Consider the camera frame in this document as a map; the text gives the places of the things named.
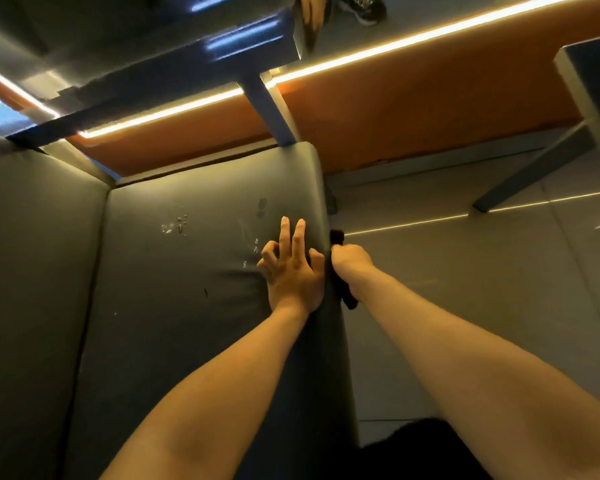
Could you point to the person's left hand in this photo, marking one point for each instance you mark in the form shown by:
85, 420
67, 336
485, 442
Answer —
292, 282

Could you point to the person's right hand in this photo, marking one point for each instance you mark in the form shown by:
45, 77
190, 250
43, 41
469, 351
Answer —
352, 262

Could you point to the person's left middle finger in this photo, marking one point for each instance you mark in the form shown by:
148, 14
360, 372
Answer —
284, 234

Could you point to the person's left thumb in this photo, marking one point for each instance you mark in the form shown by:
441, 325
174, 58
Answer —
317, 259

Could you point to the person's left little finger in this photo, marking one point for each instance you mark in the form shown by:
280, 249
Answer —
263, 267

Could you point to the person's right fingers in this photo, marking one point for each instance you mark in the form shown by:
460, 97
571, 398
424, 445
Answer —
336, 257

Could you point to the dark cleaning cloth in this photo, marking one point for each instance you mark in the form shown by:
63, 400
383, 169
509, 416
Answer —
349, 298

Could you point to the person's right forearm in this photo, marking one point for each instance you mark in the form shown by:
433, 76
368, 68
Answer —
480, 374

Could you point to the person's left forearm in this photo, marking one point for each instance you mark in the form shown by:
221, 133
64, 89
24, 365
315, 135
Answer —
220, 394

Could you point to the grey leather seat cushion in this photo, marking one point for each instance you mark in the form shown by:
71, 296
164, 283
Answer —
180, 304

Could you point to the blue-grey table leg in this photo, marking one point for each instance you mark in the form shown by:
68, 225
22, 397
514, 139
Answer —
270, 109

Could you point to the orange bench base panel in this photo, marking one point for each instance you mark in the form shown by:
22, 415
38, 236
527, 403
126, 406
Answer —
420, 99

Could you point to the long glowing light strip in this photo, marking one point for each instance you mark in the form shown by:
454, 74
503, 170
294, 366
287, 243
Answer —
380, 48

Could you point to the person's black clothing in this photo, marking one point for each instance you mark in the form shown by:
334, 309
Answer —
420, 454

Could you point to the slanted grey table leg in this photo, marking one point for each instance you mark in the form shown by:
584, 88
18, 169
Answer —
535, 167

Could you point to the grey leather back cushion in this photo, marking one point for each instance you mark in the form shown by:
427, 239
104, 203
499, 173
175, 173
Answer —
35, 294

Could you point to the dark glossy table top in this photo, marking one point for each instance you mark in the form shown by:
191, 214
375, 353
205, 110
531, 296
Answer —
145, 49

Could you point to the black sneaker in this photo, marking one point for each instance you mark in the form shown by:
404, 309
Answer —
364, 7

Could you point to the short glowing light strip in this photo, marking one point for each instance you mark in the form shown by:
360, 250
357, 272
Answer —
17, 88

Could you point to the dark table with pale edge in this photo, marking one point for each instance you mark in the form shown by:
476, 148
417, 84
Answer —
597, 79

